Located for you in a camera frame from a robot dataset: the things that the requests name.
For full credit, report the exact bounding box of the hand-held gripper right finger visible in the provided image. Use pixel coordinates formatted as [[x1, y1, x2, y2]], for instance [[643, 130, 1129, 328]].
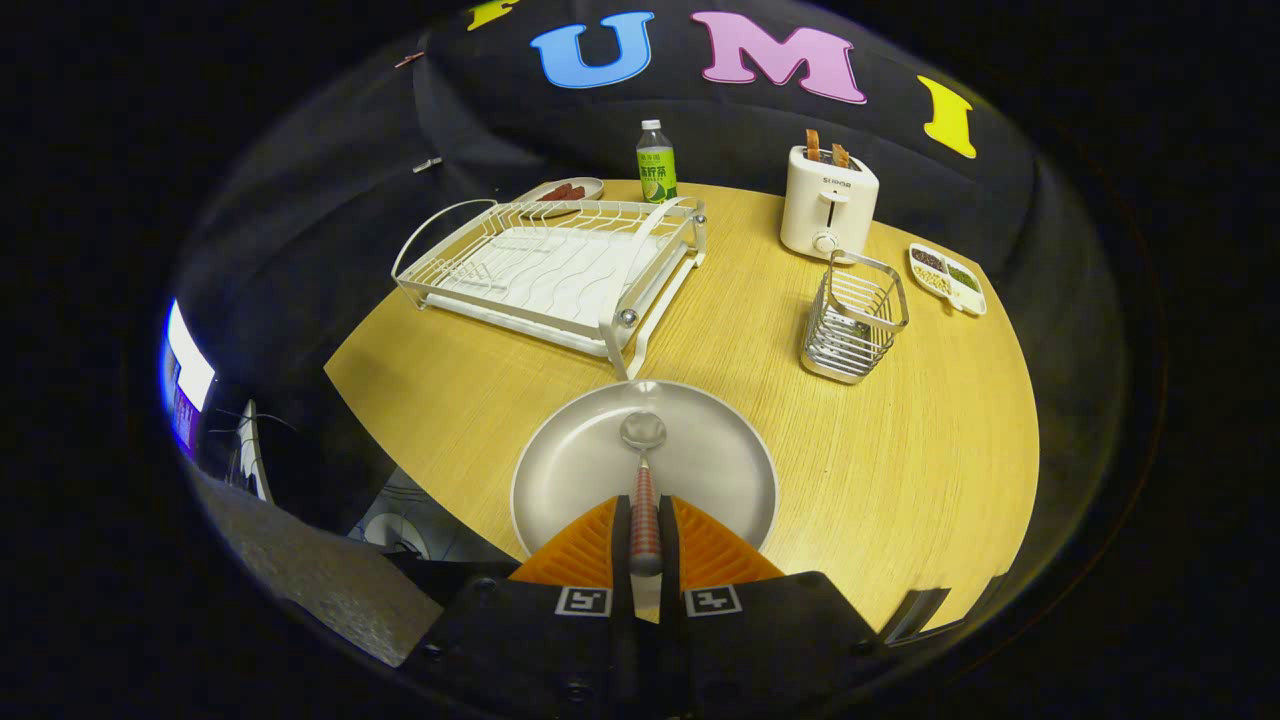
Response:
[[658, 494, 886, 720]]

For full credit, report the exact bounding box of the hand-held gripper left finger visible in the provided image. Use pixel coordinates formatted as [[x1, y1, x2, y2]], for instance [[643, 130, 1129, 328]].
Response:
[[405, 494, 637, 720]]

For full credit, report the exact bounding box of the white round plate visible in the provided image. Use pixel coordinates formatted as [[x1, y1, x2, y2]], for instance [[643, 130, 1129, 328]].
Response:
[[510, 379, 780, 623]]

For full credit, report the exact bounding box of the red-handled metal spoon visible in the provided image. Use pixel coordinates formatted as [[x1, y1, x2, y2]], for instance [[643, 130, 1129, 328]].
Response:
[[619, 409, 668, 579]]

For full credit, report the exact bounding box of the metal wire basket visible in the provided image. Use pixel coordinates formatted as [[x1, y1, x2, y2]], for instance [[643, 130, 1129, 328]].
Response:
[[800, 250, 910, 386]]

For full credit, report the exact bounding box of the white wire dish rack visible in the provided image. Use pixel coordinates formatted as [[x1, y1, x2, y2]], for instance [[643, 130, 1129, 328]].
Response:
[[391, 196, 708, 381]]

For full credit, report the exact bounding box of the white sectioned grain dish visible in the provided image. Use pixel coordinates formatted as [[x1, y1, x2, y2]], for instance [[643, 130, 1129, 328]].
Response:
[[908, 242, 988, 317]]

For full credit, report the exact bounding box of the small plate with sausages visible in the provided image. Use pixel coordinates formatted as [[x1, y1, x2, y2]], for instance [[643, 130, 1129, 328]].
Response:
[[516, 177, 606, 219]]

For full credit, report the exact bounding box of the black table clamp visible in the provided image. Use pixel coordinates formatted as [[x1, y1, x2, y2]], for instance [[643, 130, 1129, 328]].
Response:
[[882, 587, 951, 643]]

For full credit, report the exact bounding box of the lit monitor screen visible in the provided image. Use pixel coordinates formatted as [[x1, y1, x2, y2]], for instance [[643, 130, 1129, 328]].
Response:
[[160, 298, 217, 456]]

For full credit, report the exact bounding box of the white toaster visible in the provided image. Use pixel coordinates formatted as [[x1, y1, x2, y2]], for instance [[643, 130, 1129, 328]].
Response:
[[779, 145, 881, 265]]

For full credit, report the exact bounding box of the green-label drink bottle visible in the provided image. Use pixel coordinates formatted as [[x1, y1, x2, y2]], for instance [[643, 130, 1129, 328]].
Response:
[[636, 120, 678, 204]]

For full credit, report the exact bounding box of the black backdrop cloth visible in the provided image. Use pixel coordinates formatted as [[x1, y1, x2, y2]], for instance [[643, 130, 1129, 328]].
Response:
[[170, 0, 1131, 561]]

